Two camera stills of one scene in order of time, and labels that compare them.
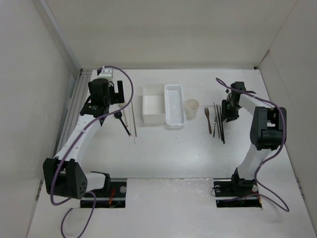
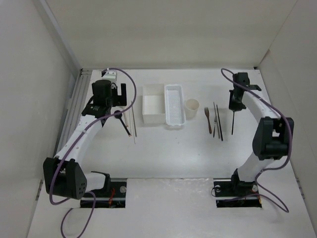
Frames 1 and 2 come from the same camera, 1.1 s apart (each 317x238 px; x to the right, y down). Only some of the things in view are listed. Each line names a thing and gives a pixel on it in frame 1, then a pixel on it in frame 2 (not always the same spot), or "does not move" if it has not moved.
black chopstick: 219,122 does not move
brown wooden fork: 206,112 does not move
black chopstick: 222,125 -> 233,122
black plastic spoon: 119,115 does not move
